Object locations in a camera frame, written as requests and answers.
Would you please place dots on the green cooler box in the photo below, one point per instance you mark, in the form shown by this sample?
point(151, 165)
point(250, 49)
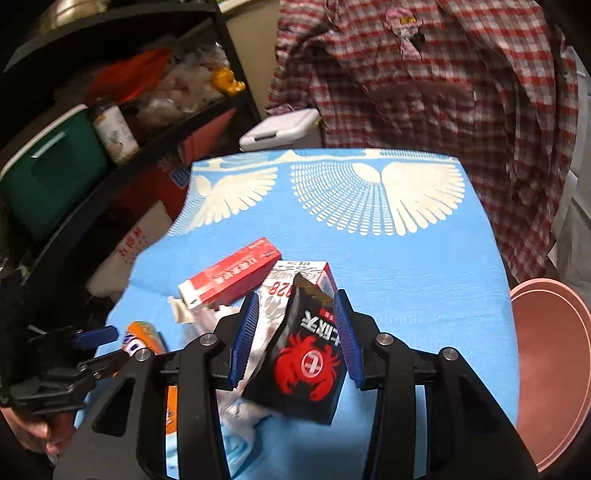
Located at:
point(55, 175)

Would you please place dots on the orange red bag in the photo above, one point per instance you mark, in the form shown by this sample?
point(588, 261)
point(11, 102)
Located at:
point(134, 74)

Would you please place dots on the orange snack packet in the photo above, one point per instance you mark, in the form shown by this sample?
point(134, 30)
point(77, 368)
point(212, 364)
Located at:
point(150, 334)

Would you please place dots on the pink plastic basin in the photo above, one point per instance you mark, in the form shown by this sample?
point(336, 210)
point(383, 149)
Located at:
point(554, 369)

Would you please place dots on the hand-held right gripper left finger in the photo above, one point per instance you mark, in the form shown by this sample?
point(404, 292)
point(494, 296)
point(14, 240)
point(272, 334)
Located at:
point(242, 344)

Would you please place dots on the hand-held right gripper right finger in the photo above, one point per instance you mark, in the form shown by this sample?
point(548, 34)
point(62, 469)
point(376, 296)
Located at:
point(346, 344)

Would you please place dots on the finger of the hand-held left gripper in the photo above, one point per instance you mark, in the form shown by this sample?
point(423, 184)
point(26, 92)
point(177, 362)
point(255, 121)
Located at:
point(94, 335)
point(104, 363)

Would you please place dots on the blue tablecloth with white print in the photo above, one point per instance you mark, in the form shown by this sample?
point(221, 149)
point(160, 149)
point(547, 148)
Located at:
point(392, 277)

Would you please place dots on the white lidded bin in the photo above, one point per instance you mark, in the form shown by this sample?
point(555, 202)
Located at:
point(277, 127)

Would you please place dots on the white sack with red print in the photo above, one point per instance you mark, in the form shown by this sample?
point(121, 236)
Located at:
point(134, 249)

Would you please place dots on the white box with red print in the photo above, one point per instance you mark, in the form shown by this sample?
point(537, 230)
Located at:
point(311, 272)

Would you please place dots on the black shelf rack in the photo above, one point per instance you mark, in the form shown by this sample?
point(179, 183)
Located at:
point(138, 154)

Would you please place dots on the clear plastic bags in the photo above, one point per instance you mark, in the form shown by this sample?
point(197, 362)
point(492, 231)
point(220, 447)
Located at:
point(180, 87)

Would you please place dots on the red plaid shirt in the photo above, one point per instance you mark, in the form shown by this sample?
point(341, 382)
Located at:
point(415, 92)

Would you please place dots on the white printed carton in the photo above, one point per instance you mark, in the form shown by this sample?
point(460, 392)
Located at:
point(115, 134)

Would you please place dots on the person's left hand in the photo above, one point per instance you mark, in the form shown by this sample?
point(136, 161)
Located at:
point(27, 429)

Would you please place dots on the red and white box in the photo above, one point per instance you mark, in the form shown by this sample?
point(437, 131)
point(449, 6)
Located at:
point(231, 277)

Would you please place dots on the clear packet with blue mask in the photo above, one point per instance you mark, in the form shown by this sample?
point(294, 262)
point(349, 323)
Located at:
point(240, 443)

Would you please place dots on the grey cloth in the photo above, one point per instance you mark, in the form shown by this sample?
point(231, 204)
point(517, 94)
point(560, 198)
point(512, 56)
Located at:
point(575, 230)

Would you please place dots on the metal pot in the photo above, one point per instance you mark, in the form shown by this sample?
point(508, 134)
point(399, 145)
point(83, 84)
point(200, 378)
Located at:
point(78, 9)

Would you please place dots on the golden figurine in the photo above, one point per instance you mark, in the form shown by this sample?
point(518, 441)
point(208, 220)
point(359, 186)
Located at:
point(226, 81)

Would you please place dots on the black packet with red crab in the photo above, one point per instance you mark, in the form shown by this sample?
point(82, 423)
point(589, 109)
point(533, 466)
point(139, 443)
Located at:
point(304, 364)

